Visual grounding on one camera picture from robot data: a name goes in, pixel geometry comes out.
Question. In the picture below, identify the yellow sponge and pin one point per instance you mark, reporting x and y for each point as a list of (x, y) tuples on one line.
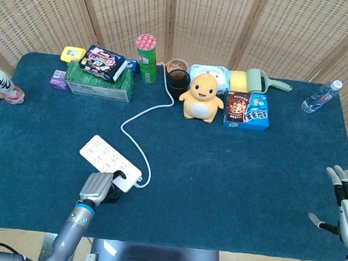
[(238, 81)]

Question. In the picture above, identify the grey robot torso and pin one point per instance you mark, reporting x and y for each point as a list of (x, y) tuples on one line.
[(155, 258)]

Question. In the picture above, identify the black mesh cup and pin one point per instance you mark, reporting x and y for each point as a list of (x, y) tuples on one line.
[(173, 87)]

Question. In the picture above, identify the blue cookie box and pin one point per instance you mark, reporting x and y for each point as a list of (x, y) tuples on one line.
[(246, 113)]

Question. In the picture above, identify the yellow plastic container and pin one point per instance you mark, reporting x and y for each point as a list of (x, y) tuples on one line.
[(72, 53)]

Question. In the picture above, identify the yellow plush dinosaur toy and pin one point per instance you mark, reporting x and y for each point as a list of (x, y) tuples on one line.
[(201, 102)]

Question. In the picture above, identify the woven folding screen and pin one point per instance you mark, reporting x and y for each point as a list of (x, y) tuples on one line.
[(203, 16)]

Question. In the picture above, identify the black snack bag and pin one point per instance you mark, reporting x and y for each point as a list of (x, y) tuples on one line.
[(101, 63)]

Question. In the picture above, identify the orange lidded cup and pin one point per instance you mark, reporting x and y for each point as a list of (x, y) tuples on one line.
[(177, 64)]

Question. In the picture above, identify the green cardboard box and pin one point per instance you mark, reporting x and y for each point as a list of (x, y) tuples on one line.
[(97, 90)]

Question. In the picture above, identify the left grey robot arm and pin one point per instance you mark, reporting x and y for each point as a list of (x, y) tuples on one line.
[(71, 234)]

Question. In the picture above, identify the small purple box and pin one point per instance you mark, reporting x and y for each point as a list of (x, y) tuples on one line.
[(58, 79)]

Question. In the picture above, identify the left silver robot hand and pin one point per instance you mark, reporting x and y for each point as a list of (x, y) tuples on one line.
[(96, 187)]

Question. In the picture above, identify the white power strip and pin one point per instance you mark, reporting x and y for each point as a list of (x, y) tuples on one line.
[(104, 154)]

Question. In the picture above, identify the clear water bottle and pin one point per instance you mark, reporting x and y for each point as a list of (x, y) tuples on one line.
[(318, 99)]

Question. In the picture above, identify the pale green lint roller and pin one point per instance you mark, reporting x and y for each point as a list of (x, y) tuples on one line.
[(256, 79)]

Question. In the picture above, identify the dark blue table cloth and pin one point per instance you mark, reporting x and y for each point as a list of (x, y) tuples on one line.
[(218, 178)]

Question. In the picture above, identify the green chips can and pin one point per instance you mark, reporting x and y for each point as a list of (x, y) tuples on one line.
[(146, 63)]

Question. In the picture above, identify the white wet wipes pack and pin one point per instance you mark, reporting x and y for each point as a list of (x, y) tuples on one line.
[(219, 76)]

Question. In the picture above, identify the small blue box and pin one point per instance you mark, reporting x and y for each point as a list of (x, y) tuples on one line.
[(132, 66)]

